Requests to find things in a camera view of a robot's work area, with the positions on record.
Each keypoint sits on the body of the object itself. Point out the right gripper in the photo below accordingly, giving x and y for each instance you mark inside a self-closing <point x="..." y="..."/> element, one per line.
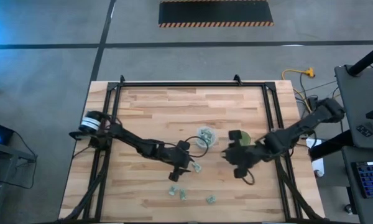
<point x="242" y="155"/>

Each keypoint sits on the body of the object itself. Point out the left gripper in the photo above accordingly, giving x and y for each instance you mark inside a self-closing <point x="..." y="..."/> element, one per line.
<point x="180" y="158"/>

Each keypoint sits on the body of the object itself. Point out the green stevia packet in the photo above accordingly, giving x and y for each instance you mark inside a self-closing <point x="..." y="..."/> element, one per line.
<point x="203" y="135"/>
<point x="182" y="194"/>
<point x="209" y="140"/>
<point x="196" y="167"/>
<point x="173" y="190"/>
<point x="210" y="199"/>

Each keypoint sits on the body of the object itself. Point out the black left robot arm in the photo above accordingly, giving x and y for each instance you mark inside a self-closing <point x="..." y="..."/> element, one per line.
<point x="133" y="140"/>

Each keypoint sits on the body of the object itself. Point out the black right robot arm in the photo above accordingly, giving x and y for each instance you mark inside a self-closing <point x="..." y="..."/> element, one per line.
<point x="298" y="127"/>

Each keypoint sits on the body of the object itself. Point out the green ceramic mug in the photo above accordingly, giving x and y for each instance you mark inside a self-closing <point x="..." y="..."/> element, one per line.
<point x="246" y="138"/>

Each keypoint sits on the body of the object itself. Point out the clear plastic cup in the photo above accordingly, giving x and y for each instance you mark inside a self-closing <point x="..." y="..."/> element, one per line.
<point x="205" y="137"/>

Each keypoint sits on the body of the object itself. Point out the black table clamp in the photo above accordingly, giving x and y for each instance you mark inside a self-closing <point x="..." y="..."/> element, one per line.
<point x="122" y="78"/>
<point x="236" y="78"/>

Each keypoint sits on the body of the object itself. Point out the white desk foot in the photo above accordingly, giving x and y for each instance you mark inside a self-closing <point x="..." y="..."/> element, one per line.
<point x="318" y="165"/>

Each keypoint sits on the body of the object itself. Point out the black power strip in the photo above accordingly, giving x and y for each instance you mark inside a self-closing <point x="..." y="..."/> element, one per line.
<point x="311" y="101"/>

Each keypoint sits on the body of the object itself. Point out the black desk leg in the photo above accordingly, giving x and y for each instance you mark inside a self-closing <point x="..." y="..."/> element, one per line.
<point x="329" y="147"/>

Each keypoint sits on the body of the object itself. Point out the grey desk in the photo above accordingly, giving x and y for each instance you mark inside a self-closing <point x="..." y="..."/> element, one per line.
<point x="357" y="99"/>
<point x="348" y="174"/>

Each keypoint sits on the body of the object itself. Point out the black caster wheel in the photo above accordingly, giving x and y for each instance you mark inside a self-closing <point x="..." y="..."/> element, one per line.
<point x="348" y="209"/>

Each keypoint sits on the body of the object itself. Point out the small black device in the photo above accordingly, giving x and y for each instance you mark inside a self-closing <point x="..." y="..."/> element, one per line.
<point x="364" y="130"/>

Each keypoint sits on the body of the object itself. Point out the hazard-striped black floor mat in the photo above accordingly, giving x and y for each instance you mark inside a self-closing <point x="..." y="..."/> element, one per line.
<point x="214" y="12"/>

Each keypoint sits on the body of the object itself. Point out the backlit black keyboard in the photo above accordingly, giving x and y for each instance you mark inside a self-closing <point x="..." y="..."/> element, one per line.
<point x="371" y="180"/>

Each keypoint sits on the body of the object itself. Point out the black pole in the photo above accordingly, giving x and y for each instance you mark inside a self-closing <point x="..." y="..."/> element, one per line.
<point x="366" y="59"/>

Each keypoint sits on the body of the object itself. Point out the grey metal stand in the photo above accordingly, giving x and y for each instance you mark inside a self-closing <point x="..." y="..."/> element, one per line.
<point x="6" y="152"/>

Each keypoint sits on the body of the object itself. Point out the black computer with blue light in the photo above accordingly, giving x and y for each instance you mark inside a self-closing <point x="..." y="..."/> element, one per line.
<point x="3" y="132"/>

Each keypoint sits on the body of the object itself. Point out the black aluminium frame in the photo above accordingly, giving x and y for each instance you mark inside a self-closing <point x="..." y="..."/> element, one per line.
<point x="189" y="84"/>

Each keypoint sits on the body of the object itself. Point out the black bracket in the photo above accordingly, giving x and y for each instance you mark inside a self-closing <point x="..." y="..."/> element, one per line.
<point x="77" y="134"/>

